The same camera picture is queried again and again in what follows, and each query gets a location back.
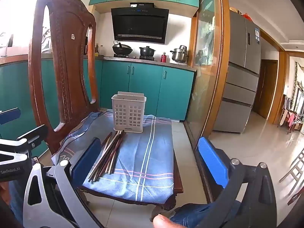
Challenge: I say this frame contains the black cooking pot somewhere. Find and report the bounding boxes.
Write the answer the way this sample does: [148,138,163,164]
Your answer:
[139,46,156,58]

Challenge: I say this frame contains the blue plaid cloth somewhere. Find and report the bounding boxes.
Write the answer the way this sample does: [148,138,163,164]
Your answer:
[51,109,175,205]

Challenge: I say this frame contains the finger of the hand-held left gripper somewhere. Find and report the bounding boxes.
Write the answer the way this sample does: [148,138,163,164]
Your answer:
[0,124,49,164]
[0,108,21,125]

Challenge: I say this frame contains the person's blue jeans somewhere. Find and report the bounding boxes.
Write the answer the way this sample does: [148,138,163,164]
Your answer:
[170,202,240,228]

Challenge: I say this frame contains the white plastic utensil holder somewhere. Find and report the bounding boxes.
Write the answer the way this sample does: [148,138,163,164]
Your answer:
[111,91,147,133]

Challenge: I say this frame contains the gas stove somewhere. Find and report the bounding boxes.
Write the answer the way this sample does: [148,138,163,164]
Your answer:
[113,53,155,61]

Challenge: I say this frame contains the person's right hand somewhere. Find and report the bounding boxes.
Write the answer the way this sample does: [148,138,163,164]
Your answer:
[153,214,177,228]

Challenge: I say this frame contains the pile of chopsticks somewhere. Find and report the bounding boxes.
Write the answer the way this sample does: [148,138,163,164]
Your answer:
[88,130,127,183]

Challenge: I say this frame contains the black range hood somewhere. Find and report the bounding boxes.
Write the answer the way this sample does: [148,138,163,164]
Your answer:
[111,2,169,44]

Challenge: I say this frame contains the stainless steel pot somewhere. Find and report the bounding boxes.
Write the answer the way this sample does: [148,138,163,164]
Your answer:
[170,45,189,63]

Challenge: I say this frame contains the brown wooden door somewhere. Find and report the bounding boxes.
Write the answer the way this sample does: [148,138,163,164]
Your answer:
[252,59,278,119]

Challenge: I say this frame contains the clothes drying rack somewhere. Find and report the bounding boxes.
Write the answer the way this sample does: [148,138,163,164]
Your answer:
[279,95,304,135]

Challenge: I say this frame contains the silver refrigerator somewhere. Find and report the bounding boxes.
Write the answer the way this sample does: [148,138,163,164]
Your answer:
[212,11,262,133]

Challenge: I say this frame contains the wooden dining chair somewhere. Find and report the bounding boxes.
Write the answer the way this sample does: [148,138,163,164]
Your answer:
[279,147,304,206]

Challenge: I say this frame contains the carved dark wooden chair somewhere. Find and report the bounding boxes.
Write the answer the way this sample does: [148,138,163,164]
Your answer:
[28,0,184,221]

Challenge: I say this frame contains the teal lower kitchen cabinets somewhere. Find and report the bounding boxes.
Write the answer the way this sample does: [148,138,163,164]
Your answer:
[0,58,197,157]

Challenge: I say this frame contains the black wok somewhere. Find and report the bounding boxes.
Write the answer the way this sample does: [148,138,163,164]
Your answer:
[112,41,133,55]

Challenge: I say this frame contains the wooden framed glass door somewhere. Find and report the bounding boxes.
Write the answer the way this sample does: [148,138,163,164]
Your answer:
[184,0,231,205]

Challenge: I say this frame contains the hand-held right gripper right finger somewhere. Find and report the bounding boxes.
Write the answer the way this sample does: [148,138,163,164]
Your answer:
[196,136,278,228]

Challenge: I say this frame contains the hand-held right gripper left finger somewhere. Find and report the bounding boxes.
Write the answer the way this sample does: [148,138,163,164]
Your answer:
[22,137,105,228]

